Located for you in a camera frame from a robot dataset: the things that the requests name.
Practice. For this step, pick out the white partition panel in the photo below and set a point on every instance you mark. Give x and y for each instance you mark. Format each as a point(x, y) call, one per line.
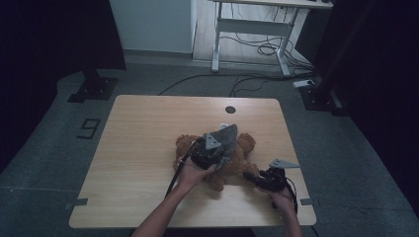
point(151, 26)

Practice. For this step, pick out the grey tape piece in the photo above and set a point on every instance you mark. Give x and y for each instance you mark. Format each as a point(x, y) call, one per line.
point(76, 203)
point(309, 201)

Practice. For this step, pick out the person's right hand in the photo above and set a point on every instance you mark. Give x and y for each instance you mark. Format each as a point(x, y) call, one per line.
point(281, 200)

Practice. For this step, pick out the brown teddy bear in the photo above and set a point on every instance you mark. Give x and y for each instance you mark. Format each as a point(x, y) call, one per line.
point(238, 163)

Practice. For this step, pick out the black curtain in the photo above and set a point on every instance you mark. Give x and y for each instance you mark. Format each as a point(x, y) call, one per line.
point(378, 82)
point(49, 49)

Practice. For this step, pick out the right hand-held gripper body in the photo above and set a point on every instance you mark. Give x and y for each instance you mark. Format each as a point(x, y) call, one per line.
point(271, 179)

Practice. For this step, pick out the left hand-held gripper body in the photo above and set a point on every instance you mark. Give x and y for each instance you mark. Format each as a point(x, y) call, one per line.
point(207, 153)

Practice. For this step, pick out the white desk frame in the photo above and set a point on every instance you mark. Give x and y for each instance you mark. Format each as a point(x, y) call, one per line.
point(253, 26)

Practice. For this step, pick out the person's left hand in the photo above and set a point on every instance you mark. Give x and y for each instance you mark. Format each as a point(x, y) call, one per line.
point(192, 176)

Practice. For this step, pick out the white power strip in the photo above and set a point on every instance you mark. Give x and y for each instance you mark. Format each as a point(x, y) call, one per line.
point(303, 83)

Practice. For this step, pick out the black stand base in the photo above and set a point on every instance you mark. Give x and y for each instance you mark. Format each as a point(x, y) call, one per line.
point(321, 98)
point(94, 87)

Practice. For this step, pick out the grey fluffy towel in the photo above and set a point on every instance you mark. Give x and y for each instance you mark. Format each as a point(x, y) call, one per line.
point(227, 140)

